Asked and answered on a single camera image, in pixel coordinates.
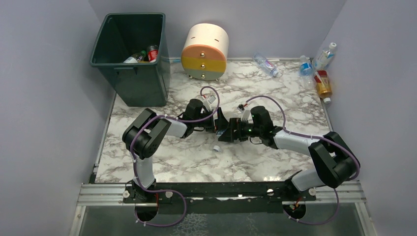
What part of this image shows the red label clear bottle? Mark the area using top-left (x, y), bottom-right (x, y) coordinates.
top-left (147, 45), bottom-right (159, 62)

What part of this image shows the blue cap clear bottle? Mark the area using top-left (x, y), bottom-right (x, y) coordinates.
top-left (299, 55), bottom-right (314, 89)

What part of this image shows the green label water bottle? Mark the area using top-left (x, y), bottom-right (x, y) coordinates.
top-left (123, 50), bottom-right (147, 63)

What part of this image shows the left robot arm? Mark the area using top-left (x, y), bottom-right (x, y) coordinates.
top-left (122, 99), bottom-right (228, 192)

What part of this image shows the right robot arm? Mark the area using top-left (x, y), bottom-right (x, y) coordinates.
top-left (218, 106), bottom-right (359, 193)

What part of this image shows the dark green plastic bin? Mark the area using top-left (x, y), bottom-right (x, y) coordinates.
top-left (89, 13), bottom-right (171, 107)

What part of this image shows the round pastel drawer cabinet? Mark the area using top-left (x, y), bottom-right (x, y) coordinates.
top-left (180, 23), bottom-right (229, 81)

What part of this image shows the amber tea bottle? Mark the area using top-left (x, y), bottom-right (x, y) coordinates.
top-left (314, 70), bottom-right (332, 104)

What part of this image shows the upright white cap bottle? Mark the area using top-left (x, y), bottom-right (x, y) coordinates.
top-left (312, 42), bottom-right (337, 70)

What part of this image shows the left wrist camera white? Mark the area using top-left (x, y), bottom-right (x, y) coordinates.
top-left (203, 95), bottom-right (217, 111)

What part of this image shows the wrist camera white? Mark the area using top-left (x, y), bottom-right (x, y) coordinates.
top-left (203, 95), bottom-right (217, 111)
top-left (238, 103), bottom-right (251, 121)

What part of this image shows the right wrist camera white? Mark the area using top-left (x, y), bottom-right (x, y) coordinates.
top-left (238, 103), bottom-right (251, 121)

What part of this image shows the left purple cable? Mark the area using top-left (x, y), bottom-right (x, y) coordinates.
top-left (129, 86), bottom-right (221, 228)

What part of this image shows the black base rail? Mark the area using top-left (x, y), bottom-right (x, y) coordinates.
top-left (122, 181), bottom-right (316, 215)

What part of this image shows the aluminium frame rail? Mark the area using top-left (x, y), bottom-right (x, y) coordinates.
top-left (77, 181), bottom-right (367, 206)

